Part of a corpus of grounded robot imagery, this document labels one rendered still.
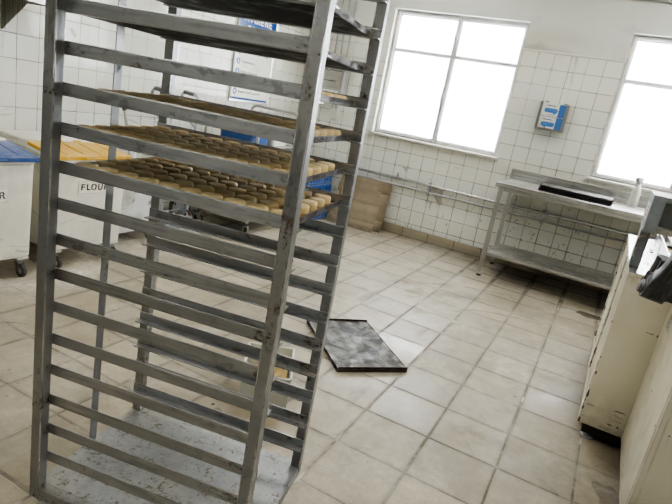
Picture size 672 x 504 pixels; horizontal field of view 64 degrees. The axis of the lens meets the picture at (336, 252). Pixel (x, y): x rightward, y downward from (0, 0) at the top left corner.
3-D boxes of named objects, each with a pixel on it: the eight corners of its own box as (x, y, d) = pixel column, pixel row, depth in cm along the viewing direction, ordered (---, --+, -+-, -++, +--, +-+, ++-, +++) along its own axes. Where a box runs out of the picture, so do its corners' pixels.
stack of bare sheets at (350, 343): (406, 372, 290) (407, 367, 289) (337, 372, 276) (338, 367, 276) (366, 323, 344) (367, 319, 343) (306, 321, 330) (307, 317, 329)
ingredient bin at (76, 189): (52, 273, 330) (57, 148, 310) (-7, 244, 358) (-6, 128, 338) (125, 259, 376) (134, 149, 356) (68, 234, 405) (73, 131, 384)
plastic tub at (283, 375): (244, 371, 260) (249, 341, 256) (289, 378, 262) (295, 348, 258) (235, 405, 231) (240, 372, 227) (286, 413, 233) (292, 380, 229)
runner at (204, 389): (271, 410, 129) (273, 400, 129) (266, 416, 127) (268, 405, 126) (51, 336, 144) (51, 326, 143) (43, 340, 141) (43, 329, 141)
